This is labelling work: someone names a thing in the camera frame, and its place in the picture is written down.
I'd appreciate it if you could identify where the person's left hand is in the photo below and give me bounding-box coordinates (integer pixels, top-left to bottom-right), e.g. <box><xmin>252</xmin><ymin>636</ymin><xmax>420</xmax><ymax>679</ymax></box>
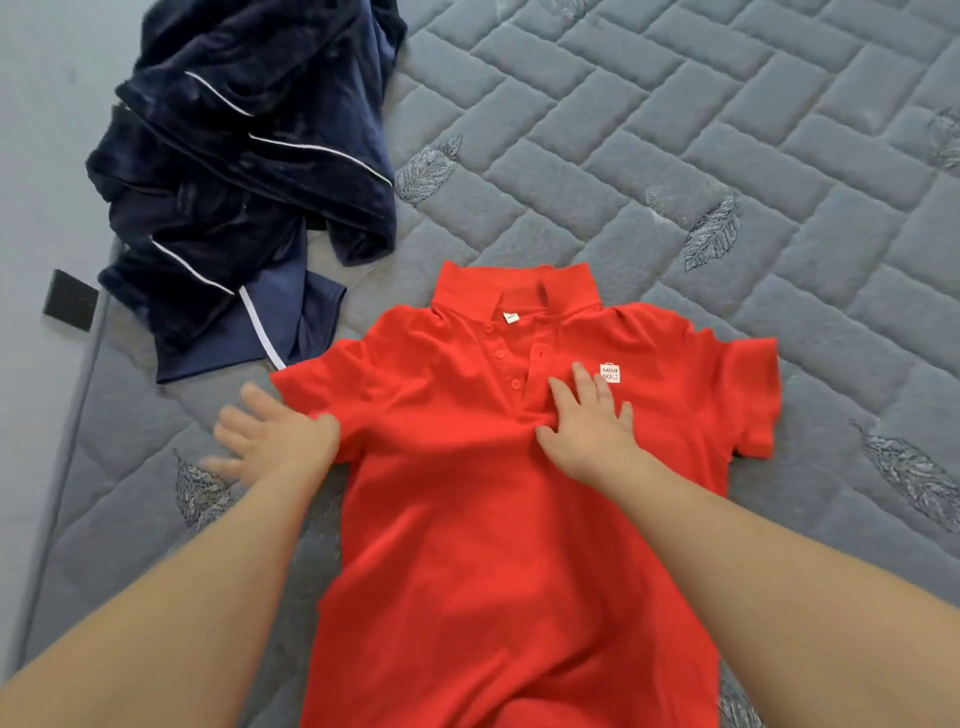
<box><xmin>199</xmin><ymin>382</ymin><xmax>344</xmax><ymax>492</ymax></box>

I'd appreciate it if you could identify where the person's right hand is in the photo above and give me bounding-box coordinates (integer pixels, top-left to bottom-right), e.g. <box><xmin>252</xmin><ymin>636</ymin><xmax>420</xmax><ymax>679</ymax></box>
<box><xmin>534</xmin><ymin>360</ymin><xmax>644</xmax><ymax>492</ymax></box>

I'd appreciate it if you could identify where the red garment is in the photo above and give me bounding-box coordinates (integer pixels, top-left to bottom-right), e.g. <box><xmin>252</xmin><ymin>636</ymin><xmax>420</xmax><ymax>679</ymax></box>
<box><xmin>270</xmin><ymin>259</ymin><xmax>785</xmax><ymax>728</ymax></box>

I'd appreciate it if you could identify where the navy velvet pyjama top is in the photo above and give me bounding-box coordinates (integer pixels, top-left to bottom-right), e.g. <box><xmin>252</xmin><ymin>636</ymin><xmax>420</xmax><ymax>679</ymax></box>
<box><xmin>85</xmin><ymin>0</ymin><xmax>410</xmax><ymax>384</ymax></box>

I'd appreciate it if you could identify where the person's left forearm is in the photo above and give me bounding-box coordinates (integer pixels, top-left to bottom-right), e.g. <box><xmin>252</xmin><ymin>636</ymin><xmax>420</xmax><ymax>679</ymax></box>
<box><xmin>0</xmin><ymin>457</ymin><xmax>329</xmax><ymax>728</ymax></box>

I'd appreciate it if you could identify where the person's right forearm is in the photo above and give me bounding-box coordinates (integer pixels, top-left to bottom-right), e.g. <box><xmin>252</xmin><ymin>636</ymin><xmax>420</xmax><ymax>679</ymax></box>
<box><xmin>600</xmin><ymin>450</ymin><xmax>960</xmax><ymax>728</ymax></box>

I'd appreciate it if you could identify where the black square patch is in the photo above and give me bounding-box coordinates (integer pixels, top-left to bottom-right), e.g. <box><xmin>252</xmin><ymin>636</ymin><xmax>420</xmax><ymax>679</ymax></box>
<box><xmin>42</xmin><ymin>267</ymin><xmax>101</xmax><ymax>335</ymax></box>

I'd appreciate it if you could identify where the grey quilted mattress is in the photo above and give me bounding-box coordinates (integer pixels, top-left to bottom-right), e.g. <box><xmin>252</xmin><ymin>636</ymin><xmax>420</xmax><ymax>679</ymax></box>
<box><xmin>7</xmin><ymin>0</ymin><xmax>960</xmax><ymax>728</ymax></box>

